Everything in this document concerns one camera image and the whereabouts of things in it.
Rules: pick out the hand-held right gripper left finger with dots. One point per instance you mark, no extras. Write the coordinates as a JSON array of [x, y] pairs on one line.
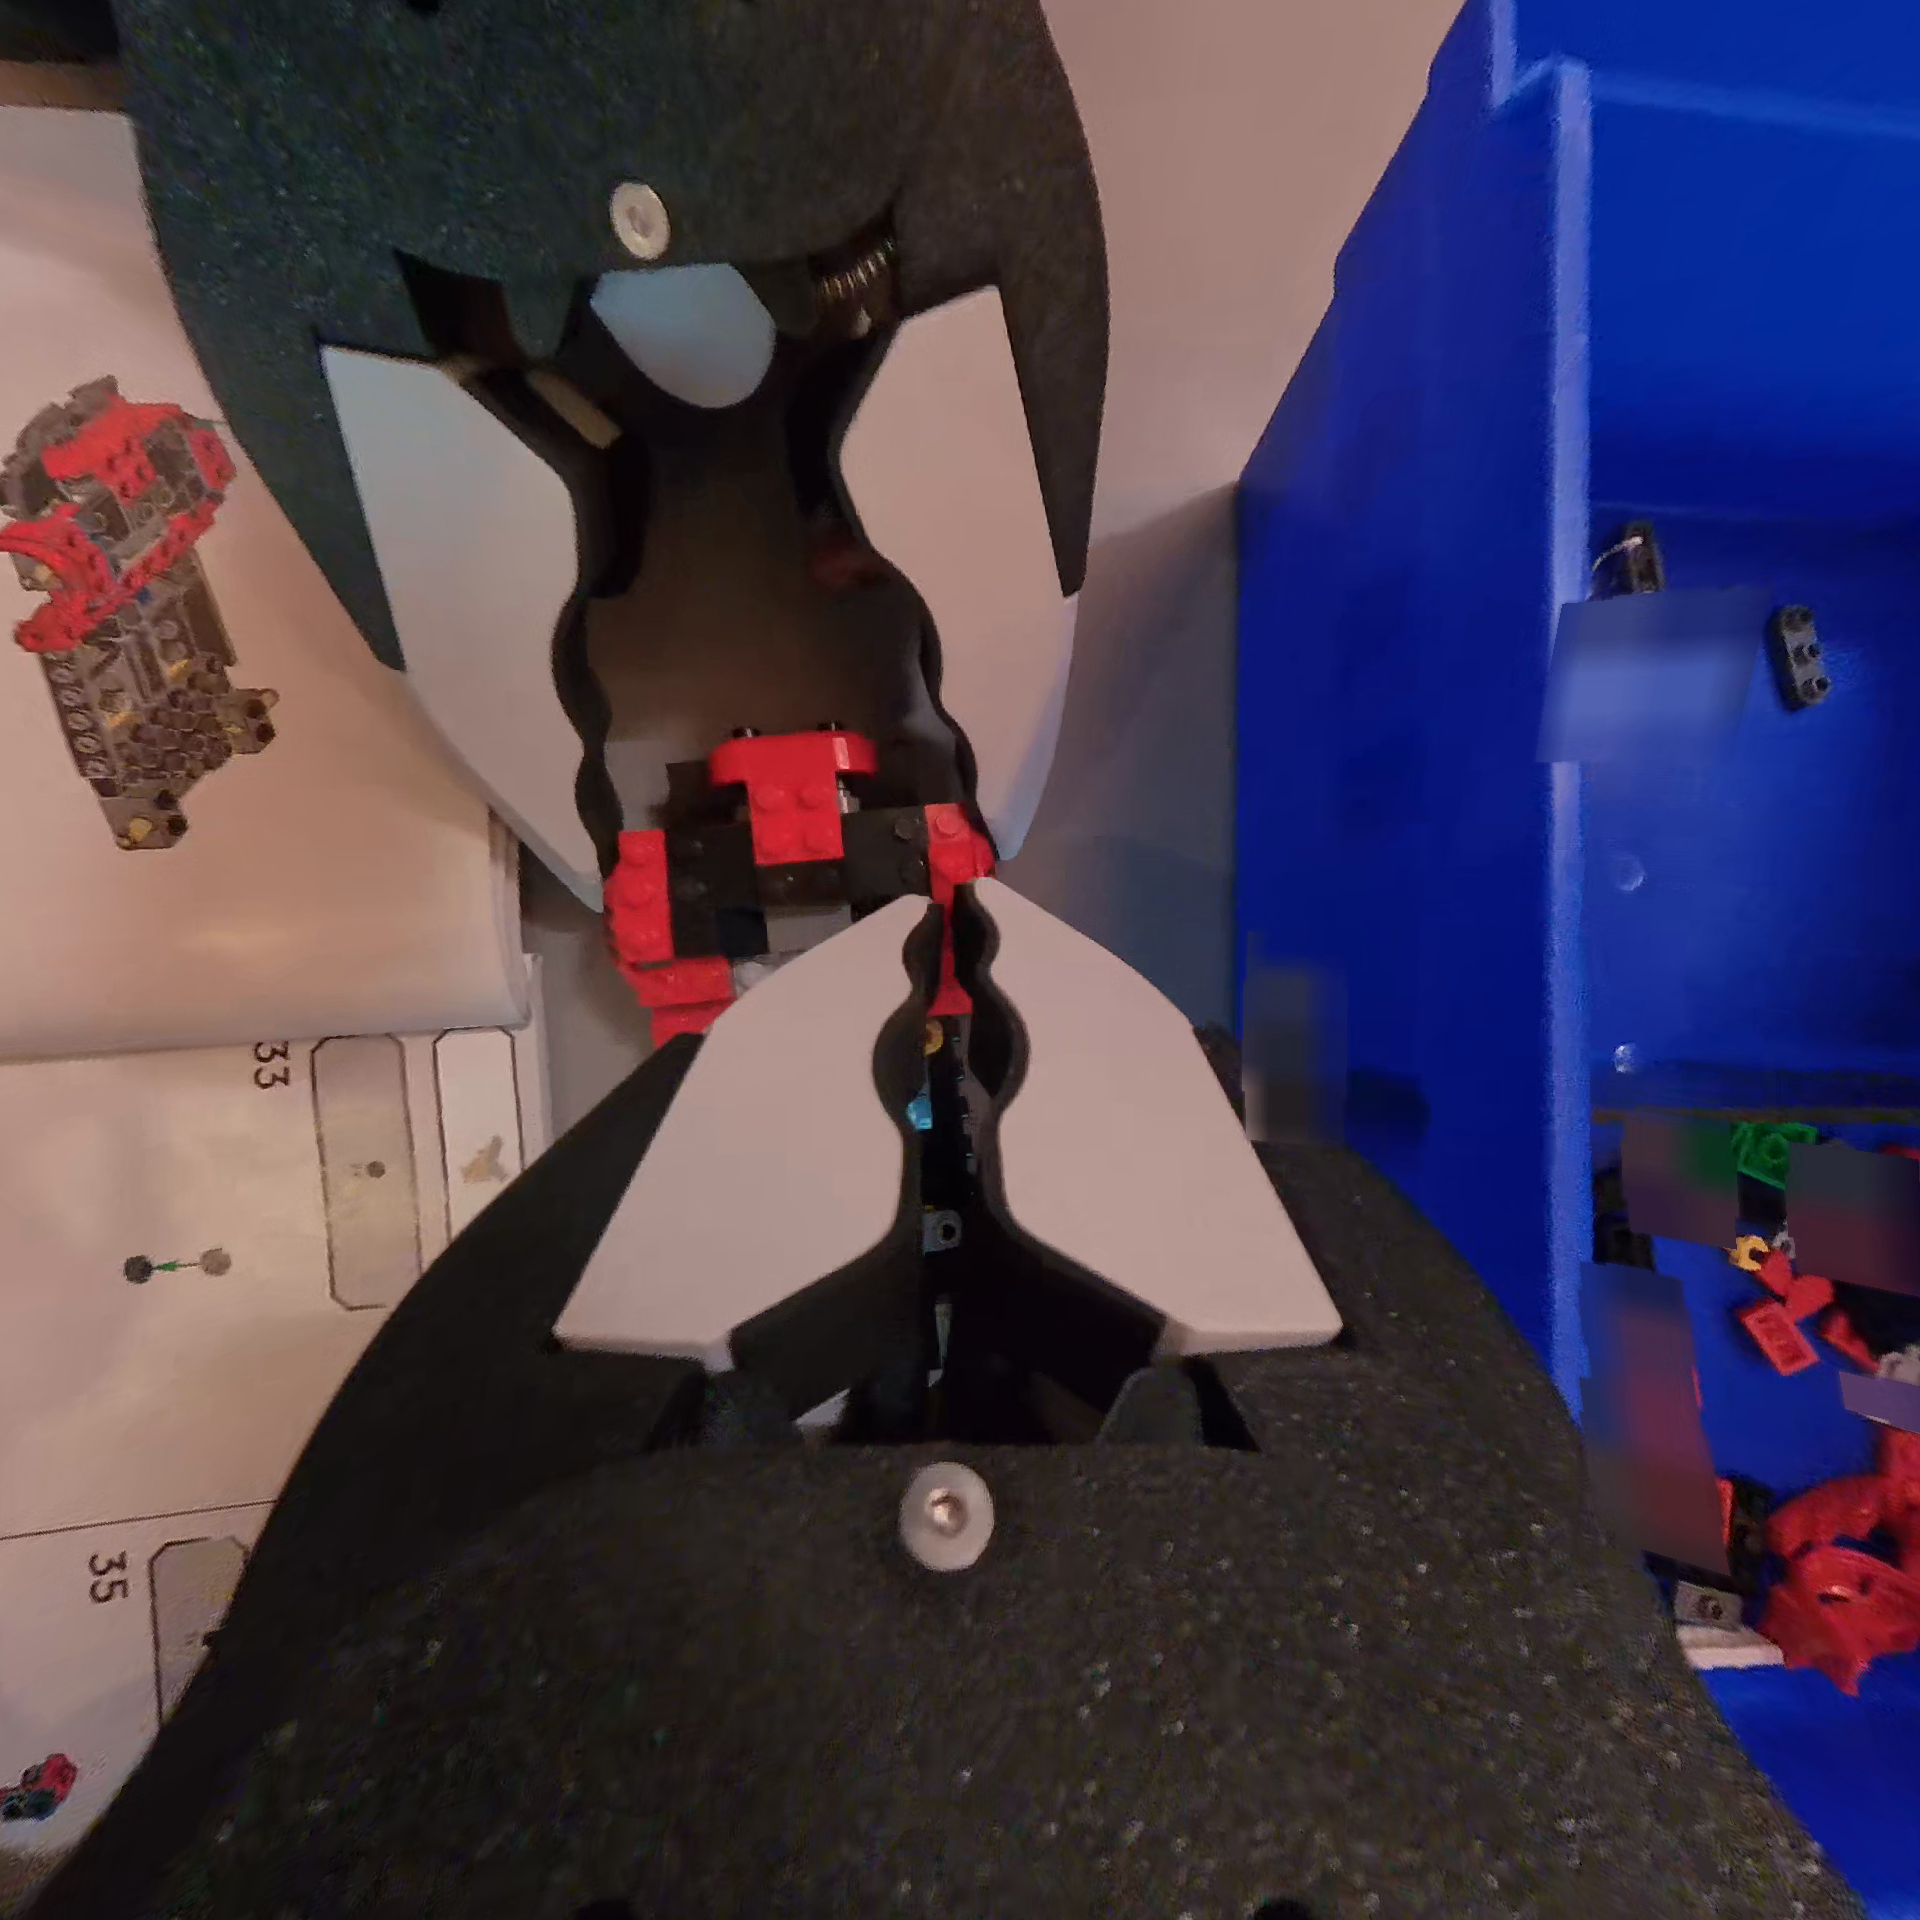
[[748, 1171]]

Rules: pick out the pile of mixed lego parts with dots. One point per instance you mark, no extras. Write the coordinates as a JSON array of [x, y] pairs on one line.
[[1836, 1584]]

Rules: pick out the lego instruction booklet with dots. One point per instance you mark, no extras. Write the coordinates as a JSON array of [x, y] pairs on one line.
[[186, 1349]]

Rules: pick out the red and black lego car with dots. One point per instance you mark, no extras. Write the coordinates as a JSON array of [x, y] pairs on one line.
[[793, 825]]

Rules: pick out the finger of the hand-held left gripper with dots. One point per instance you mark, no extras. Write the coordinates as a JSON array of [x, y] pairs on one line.
[[465, 599], [990, 573]]

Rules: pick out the blue divided storage bin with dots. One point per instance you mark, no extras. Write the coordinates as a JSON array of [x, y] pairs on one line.
[[1401, 679]]

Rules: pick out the black lego beam with holes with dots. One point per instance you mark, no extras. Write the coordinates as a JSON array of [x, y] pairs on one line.
[[1803, 651]]

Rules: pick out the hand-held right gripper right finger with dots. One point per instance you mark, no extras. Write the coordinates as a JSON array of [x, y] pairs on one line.
[[1156, 1187]]

